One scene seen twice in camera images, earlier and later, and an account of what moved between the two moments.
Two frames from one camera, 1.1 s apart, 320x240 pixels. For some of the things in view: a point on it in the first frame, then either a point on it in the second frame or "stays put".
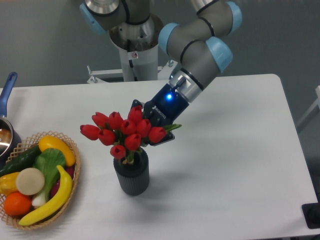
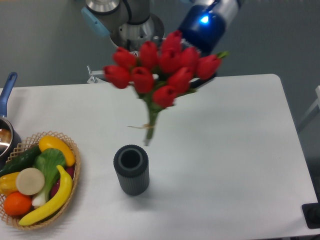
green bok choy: (48, 161) stays put
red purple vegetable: (56, 186) stays put
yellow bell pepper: (8, 183) stays put
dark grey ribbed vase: (133, 177) stays put
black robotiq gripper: (166, 106) to (202, 29)
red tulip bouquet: (127, 136) to (160, 73)
